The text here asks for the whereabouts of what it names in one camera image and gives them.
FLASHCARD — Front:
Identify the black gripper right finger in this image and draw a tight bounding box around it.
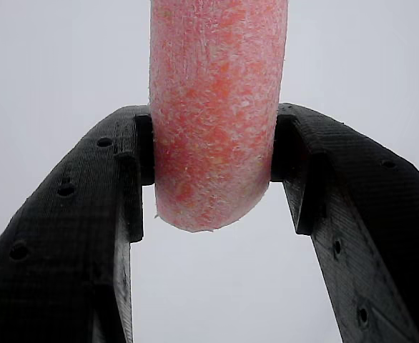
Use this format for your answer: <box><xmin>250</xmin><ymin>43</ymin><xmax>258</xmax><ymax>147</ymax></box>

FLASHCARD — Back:
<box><xmin>270</xmin><ymin>102</ymin><xmax>419</xmax><ymax>343</ymax></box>

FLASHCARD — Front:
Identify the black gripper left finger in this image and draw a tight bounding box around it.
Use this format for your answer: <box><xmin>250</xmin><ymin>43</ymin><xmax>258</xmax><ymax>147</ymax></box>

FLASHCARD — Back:
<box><xmin>0</xmin><ymin>104</ymin><xmax>156</xmax><ymax>343</ymax></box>

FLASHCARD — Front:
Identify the orange food piece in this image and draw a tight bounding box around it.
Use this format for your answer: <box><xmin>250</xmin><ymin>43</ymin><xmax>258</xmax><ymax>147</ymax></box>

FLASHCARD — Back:
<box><xmin>147</xmin><ymin>0</ymin><xmax>290</xmax><ymax>232</ymax></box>

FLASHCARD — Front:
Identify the white table sheet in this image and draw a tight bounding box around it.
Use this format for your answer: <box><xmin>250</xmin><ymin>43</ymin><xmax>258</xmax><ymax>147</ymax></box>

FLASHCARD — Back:
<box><xmin>0</xmin><ymin>0</ymin><xmax>419</xmax><ymax>343</ymax></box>

